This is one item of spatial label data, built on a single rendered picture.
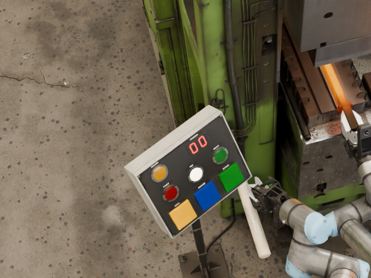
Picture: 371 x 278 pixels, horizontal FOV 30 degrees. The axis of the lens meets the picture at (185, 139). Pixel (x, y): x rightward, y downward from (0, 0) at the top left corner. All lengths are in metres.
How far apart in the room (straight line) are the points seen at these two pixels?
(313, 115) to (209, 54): 0.45
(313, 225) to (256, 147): 0.93
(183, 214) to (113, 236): 1.16
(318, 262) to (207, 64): 0.72
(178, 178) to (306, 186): 0.73
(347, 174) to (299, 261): 0.87
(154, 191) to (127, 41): 1.89
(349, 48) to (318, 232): 0.58
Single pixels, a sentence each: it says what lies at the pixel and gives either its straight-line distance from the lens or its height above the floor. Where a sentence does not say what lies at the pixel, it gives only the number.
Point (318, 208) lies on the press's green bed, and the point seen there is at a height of 0.19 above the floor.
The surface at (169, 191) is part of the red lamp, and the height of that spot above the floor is 1.10.
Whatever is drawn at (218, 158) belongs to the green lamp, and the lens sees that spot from 2.19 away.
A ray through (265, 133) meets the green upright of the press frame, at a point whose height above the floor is 0.69.
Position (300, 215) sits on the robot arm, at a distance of 1.92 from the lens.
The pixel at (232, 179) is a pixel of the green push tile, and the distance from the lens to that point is 2.25.
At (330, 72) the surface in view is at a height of 1.01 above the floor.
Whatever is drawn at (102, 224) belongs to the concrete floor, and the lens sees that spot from 3.35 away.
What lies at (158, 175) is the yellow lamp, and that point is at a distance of 2.10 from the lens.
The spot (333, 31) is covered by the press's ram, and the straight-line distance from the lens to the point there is 2.04.
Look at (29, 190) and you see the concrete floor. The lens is 3.53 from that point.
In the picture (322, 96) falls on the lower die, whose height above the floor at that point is 0.99.
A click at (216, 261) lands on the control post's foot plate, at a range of 3.20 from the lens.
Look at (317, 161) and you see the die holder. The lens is 2.56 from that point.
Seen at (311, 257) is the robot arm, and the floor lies 1.20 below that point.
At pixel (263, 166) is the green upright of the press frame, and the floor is 0.43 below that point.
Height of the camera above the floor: 3.02
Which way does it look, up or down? 60 degrees down
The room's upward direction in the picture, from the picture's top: 11 degrees counter-clockwise
